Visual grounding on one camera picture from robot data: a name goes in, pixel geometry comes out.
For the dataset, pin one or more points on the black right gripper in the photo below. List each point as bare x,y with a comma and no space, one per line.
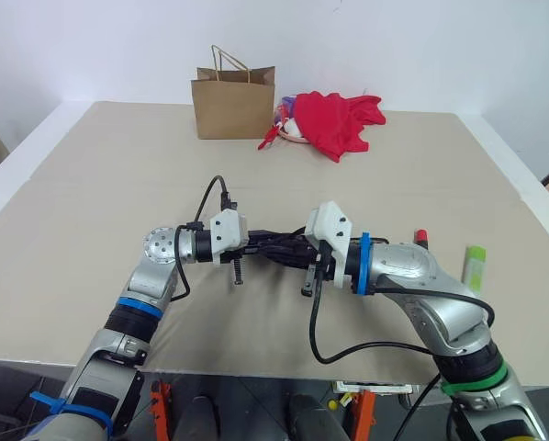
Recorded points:
321,264

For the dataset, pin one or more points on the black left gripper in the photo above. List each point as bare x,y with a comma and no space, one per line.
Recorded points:
238,271

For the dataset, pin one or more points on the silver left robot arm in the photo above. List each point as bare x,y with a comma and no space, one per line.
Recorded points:
155,280

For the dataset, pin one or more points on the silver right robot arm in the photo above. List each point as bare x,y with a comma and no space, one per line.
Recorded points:
421,268

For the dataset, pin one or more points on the red marker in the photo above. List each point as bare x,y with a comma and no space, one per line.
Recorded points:
422,235

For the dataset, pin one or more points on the green highlighter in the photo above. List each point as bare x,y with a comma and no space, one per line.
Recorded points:
475,271

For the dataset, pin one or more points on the red white plastic piece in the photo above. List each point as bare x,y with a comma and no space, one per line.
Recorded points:
267,140

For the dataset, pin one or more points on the pink rimmed white basket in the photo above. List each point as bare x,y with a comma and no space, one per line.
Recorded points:
292,130

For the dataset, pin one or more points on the red cloth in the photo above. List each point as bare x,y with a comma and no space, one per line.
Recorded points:
332,121

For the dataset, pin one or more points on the brown paper bag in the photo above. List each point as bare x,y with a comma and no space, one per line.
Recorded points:
233,108

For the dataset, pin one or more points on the yellow round knob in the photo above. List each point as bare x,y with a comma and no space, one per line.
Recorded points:
333,404

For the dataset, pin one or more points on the white plastic box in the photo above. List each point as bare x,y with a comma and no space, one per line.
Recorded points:
375,387

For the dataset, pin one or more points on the orange metal stand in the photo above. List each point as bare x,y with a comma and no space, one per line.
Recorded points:
160,409
365,415

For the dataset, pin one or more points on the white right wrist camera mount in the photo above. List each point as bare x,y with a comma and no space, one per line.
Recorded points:
329,225

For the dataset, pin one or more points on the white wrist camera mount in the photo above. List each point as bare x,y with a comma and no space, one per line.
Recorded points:
228,229
329,225

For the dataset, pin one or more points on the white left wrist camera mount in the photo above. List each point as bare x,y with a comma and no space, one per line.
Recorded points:
228,229

